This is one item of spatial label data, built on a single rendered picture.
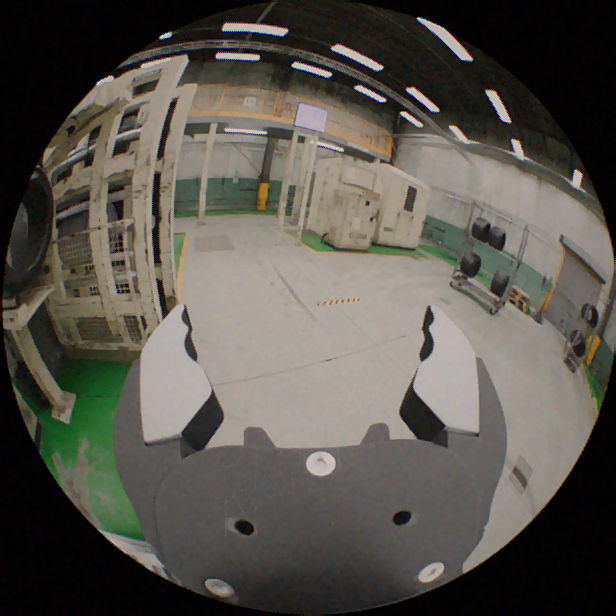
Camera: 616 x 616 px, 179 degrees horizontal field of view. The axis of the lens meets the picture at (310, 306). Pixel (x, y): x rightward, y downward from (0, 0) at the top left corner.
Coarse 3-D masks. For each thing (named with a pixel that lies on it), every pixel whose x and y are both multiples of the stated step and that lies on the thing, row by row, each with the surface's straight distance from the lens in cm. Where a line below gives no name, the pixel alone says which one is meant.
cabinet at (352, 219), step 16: (336, 192) 462; (352, 192) 433; (336, 208) 454; (352, 208) 438; (368, 208) 465; (336, 224) 449; (352, 224) 446; (368, 224) 474; (336, 240) 446; (352, 240) 457; (368, 240) 486
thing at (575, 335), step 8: (592, 296) 622; (584, 304) 722; (584, 312) 671; (592, 312) 744; (584, 320) 619; (592, 320) 716; (600, 320) 635; (592, 328) 652; (576, 336) 620; (584, 336) 754; (584, 344) 640; (568, 352) 625; (576, 352) 669; (584, 352) 646; (576, 360) 701; (576, 368) 648
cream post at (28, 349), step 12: (24, 336) 158; (24, 348) 157; (36, 348) 165; (36, 360) 164; (36, 372) 164; (48, 372) 172; (48, 384) 172; (48, 396) 180; (60, 396) 181; (60, 408) 181
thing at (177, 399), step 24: (168, 336) 10; (144, 360) 9; (168, 360) 8; (192, 360) 8; (144, 384) 8; (168, 384) 8; (192, 384) 7; (144, 408) 7; (168, 408) 7; (192, 408) 7; (216, 408) 7; (144, 432) 7; (168, 432) 7; (192, 432) 7
